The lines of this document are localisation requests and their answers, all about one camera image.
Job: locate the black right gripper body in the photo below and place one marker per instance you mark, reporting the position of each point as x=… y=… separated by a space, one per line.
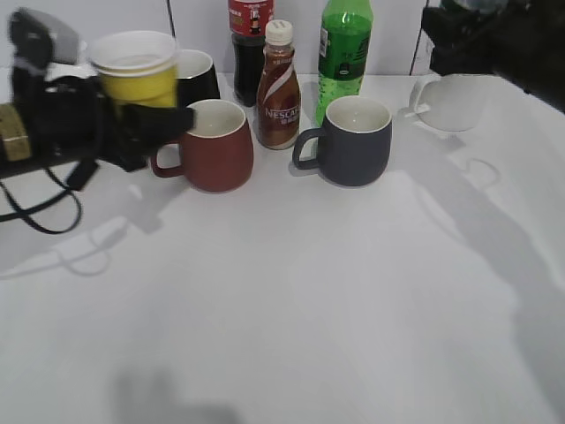
x=519 y=41

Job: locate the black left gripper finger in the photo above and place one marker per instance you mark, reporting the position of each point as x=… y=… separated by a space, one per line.
x=144 y=130

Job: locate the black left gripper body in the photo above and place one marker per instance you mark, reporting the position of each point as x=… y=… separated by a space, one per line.
x=69 y=119

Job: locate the yellow paper cup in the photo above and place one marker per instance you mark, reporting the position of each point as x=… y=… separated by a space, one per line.
x=137 y=67

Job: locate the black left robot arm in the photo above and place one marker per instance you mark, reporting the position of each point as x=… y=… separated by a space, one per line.
x=15 y=144

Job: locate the black ceramic mug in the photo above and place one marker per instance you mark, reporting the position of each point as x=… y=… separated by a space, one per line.
x=196 y=77

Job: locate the red ceramic mug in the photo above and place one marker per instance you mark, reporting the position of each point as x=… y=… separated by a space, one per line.
x=216 y=155

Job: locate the white ceramic mug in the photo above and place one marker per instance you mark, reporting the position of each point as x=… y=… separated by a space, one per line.
x=454 y=103

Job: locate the brown Nescafe coffee bottle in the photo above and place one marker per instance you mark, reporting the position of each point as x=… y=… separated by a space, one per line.
x=279 y=96

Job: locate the cola bottle red label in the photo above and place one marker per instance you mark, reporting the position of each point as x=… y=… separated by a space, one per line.
x=248 y=20

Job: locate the green soda bottle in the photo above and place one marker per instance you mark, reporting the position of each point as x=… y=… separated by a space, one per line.
x=345 y=34

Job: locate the dark grey ceramic mug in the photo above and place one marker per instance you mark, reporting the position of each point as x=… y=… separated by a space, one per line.
x=352 y=147

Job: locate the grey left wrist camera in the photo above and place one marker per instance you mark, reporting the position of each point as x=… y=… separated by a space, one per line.
x=40 y=39

